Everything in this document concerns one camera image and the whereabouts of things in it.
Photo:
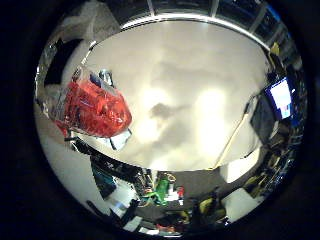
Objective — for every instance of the teal bundle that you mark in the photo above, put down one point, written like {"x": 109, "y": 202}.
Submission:
{"x": 104, "y": 178}

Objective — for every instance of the white side table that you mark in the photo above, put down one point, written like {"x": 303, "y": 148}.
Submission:
{"x": 241, "y": 205}

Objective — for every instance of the lit computer monitor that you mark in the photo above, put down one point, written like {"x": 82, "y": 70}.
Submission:
{"x": 280, "y": 98}

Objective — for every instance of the yellow object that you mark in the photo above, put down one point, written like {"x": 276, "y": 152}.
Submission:
{"x": 206, "y": 205}

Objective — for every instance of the white box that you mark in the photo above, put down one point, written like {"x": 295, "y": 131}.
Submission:
{"x": 240, "y": 165}

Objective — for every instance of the small red object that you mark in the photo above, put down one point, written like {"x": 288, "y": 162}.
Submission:
{"x": 180, "y": 192}

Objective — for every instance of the green object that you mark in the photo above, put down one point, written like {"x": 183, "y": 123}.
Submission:
{"x": 160, "y": 191}

